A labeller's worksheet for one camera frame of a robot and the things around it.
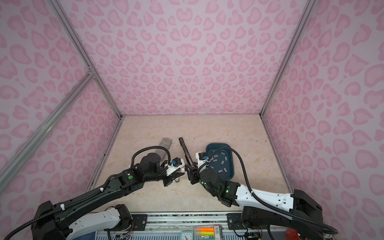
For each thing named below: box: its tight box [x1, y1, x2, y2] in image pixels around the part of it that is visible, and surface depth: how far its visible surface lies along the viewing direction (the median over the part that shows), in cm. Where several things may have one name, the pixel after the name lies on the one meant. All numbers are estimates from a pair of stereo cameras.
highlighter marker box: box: [193, 226, 215, 240], surface depth 72 cm
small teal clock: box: [180, 231, 194, 240], surface depth 69 cm
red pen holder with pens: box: [285, 228, 301, 240], surface depth 72 cm
